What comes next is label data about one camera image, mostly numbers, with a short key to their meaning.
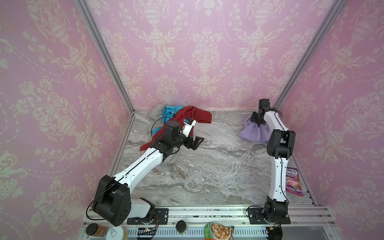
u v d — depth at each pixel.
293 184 0.82
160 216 0.74
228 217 0.76
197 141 0.71
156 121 1.15
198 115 1.16
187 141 0.71
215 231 0.69
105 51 0.85
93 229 0.63
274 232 0.71
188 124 0.69
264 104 0.91
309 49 0.84
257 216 0.73
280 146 0.66
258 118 0.95
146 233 0.73
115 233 0.66
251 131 1.02
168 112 1.07
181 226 0.65
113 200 0.41
